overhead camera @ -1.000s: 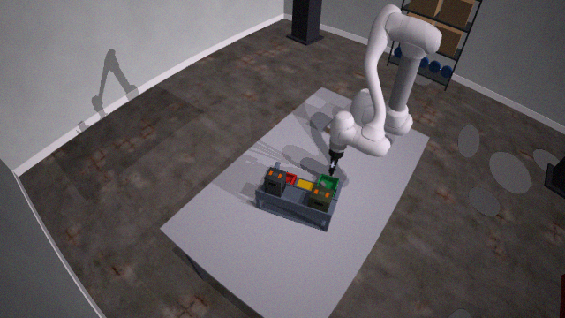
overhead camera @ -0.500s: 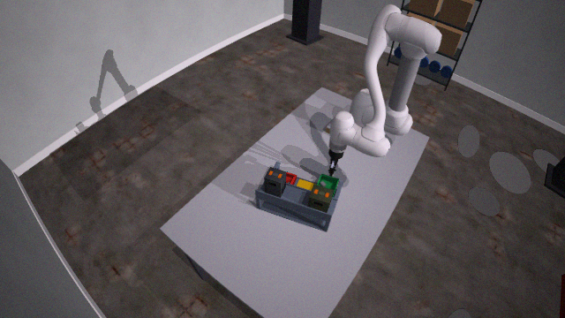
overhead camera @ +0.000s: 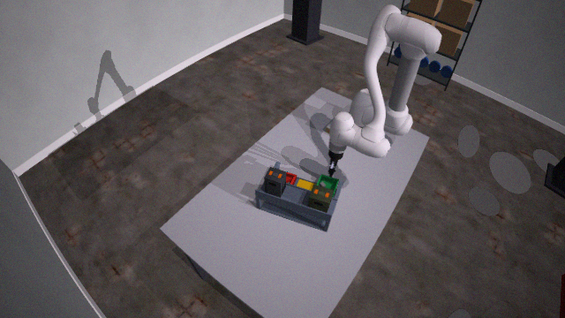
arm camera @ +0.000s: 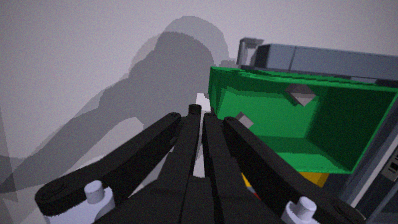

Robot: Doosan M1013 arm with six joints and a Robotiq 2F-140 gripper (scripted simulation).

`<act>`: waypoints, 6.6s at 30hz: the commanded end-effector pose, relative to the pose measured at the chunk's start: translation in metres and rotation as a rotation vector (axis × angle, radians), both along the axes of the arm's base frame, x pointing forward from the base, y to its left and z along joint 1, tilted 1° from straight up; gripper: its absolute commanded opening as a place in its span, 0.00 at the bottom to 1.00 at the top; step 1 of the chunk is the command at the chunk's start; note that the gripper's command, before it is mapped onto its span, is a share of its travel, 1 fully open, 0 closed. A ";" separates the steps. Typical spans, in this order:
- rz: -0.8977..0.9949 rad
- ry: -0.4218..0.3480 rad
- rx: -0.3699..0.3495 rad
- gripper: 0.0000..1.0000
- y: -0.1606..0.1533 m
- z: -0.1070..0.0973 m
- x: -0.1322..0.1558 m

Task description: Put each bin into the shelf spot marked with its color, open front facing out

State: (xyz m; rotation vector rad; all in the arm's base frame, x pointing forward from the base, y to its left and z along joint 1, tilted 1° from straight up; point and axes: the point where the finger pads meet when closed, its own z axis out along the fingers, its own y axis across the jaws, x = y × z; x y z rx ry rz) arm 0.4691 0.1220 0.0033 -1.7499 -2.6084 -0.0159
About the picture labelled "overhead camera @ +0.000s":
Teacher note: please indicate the green bin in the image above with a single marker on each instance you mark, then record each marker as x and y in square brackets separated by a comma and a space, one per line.
[331, 183]

